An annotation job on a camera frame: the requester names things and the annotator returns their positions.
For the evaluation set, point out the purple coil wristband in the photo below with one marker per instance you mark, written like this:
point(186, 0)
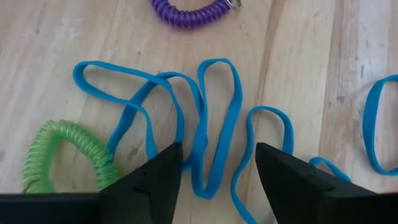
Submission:
point(186, 20)

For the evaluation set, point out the green coil wristband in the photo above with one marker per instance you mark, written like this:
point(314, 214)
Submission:
point(77, 133)

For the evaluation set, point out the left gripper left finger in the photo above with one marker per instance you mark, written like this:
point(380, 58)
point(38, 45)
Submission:
point(149, 193)

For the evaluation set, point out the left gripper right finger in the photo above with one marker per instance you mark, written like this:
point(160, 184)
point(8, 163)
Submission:
point(292, 193)

